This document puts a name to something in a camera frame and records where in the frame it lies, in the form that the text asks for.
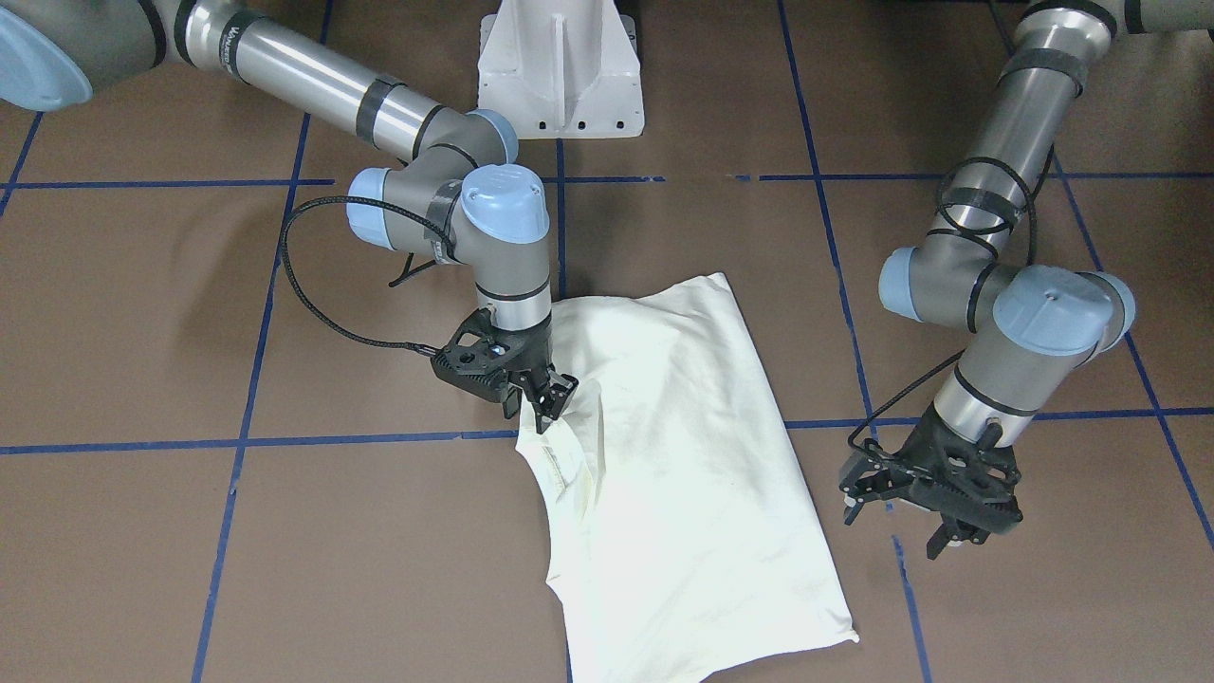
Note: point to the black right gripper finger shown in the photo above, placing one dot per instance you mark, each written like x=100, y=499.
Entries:
x=555, y=394
x=536, y=389

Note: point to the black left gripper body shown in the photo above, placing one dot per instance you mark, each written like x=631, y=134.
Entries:
x=1009, y=467

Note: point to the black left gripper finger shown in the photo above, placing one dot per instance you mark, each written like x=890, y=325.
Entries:
x=950, y=532
x=852, y=508

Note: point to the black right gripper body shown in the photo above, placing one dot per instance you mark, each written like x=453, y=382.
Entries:
x=534, y=355

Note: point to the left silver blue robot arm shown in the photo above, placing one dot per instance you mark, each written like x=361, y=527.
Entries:
x=977, y=270

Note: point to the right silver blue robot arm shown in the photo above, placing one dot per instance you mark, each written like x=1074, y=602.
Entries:
x=459, y=194

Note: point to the grey robot base mount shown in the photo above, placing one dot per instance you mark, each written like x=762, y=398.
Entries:
x=562, y=69

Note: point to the cream white t-shirt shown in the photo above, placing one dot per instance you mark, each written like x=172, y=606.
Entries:
x=683, y=538

